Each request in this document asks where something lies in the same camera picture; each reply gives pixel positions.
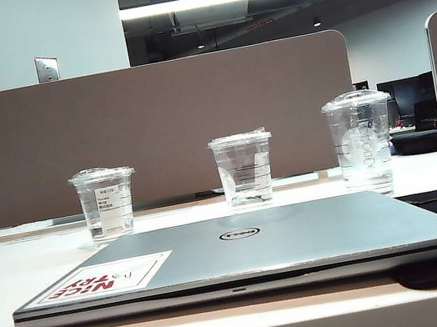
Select short clear plastic cup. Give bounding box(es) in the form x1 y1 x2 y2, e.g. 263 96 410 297
204 125 285 216

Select silver Dell laptop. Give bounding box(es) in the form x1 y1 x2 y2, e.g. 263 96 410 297
0 177 437 327

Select clear cup with white label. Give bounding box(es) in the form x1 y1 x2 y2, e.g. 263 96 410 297
66 161 148 250

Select tall clear plastic cup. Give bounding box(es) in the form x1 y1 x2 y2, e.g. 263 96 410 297
318 83 409 205

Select wide brown desk partition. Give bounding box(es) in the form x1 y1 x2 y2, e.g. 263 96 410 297
0 26 370 237

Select black computer monitor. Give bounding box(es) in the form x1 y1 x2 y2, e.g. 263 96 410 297
374 70 437 128

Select black office chair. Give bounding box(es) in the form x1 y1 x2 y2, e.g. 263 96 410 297
383 96 437 160

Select silver wall switch plate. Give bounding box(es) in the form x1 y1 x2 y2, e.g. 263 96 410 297
33 52 63 85

